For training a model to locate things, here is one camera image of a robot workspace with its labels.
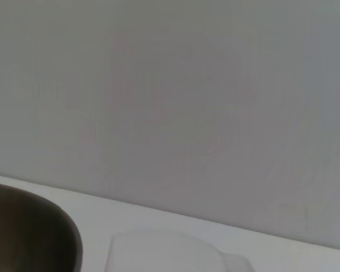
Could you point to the stainless steel mixing bowl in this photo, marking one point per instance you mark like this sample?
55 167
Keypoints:
25 232

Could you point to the clear plastic measuring cup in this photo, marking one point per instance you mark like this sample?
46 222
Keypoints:
164 255

